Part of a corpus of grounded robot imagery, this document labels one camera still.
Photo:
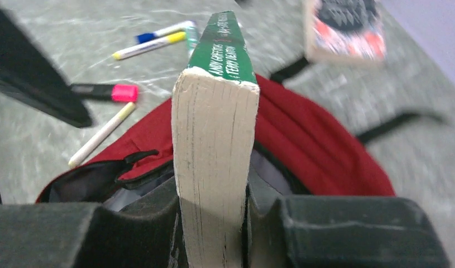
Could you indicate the white pencil stick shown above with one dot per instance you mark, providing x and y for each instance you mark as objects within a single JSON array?
[{"x": 101, "y": 135}]

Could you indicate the floral cover book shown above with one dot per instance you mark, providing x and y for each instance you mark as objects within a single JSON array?
[{"x": 343, "y": 32}]

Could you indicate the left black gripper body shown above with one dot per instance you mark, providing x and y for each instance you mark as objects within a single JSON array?
[{"x": 28, "y": 77}]

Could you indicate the green paperback book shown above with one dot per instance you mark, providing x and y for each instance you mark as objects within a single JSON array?
[{"x": 214, "y": 108}]

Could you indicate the pink black highlighter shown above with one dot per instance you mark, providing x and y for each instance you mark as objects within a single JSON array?
[{"x": 106, "y": 92}]

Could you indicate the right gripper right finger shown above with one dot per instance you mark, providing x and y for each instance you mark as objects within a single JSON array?
[{"x": 322, "y": 231}]

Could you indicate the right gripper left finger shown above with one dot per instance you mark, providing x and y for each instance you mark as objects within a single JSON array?
[{"x": 146, "y": 233}]

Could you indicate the red backpack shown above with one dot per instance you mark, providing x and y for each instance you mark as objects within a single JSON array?
[{"x": 300, "y": 148}]

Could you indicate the blue cap marker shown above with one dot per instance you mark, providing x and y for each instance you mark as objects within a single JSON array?
[{"x": 146, "y": 37}]

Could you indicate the yellow cap marker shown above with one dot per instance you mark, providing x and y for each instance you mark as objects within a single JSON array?
[{"x": 149, "y": 46}]

